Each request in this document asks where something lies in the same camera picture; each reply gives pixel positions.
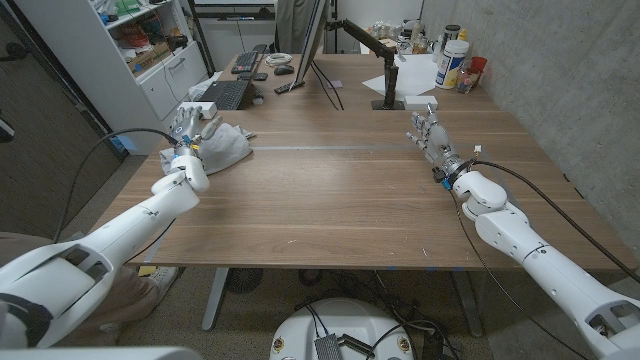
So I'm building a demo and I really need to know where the white paper sheet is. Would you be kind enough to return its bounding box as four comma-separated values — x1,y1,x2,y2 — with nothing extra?
361,53,441,99

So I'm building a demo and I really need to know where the white box with ports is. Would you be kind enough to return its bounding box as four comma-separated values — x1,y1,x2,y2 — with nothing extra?
176,101,219,121

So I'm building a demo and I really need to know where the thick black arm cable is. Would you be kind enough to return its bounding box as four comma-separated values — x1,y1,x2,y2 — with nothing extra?
51,127,181,245
470,159,640,285

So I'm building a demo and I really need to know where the dark lidded canister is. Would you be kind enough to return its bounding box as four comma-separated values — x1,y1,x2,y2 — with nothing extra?
441,23,463,52

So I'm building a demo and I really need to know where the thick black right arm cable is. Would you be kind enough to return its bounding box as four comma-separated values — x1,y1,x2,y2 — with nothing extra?
470,159,640,285

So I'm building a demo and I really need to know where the person's beige trouser leg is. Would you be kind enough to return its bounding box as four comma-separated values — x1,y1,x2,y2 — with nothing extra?
0,230,162,347

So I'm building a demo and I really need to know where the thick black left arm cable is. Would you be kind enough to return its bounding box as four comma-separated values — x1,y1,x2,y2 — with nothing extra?
51,127,181,245

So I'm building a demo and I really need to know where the white sneaker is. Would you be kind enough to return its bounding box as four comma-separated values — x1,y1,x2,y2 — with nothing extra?
142,265,180,297

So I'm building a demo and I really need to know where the black remote control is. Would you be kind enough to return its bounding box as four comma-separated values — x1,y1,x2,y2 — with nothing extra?
273,79,307,96

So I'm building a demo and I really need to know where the grey beige hanging coat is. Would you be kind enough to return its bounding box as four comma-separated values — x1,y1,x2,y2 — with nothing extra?
275,0,314,42

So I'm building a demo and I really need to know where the cardboard box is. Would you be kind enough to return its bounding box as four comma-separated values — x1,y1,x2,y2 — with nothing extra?
126,41,172,75

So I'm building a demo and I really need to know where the grey metal table leg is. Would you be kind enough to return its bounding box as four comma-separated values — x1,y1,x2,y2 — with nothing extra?
200,267,232,333
451,269,486,339

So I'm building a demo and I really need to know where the whiteboard with black frame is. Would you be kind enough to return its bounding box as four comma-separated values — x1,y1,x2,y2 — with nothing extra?
185,0,277,76

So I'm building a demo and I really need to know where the coiled white cable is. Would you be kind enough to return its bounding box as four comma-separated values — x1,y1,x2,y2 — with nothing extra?
263,52,294,68

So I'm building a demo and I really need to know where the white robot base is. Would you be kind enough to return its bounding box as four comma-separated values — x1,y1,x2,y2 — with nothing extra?
269,298,416,360

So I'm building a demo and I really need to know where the white wipes canister blue label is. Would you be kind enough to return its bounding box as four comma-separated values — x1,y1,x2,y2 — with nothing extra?
434,39,471,91

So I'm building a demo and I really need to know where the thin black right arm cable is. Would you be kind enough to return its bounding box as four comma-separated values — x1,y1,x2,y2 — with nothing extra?
448,189,592,360

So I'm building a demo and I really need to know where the black round fan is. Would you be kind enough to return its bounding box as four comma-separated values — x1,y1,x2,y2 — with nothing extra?
226,267,265,296

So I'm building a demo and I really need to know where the white shelf cabinet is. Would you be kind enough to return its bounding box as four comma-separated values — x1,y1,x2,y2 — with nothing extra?
14,0,210,156

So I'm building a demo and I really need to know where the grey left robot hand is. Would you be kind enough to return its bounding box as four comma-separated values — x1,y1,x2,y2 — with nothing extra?
168,105,224,160

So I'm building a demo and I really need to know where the black laptop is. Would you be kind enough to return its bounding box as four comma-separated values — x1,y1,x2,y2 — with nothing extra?
198,43,269,112

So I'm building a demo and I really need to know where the white crumpled shirt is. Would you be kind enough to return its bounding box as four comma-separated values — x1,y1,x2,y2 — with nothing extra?
159,122,257,177

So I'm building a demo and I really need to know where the small white box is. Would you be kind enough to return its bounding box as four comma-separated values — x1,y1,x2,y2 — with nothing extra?
403,95,440,112

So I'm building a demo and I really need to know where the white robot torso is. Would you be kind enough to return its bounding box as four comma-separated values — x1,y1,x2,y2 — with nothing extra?
0,346,204,360

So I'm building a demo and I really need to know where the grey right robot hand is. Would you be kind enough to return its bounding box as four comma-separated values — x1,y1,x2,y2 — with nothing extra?
405,103,474,187

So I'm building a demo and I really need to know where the black computer monitor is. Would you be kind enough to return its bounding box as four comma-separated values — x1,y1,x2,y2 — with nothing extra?
288,0,331,92

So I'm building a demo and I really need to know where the black keyboard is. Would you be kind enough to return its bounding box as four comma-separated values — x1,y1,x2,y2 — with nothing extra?
230,49,260,76

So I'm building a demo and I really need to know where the black monitor cable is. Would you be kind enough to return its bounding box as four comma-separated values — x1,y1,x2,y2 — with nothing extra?
308,59,347,112

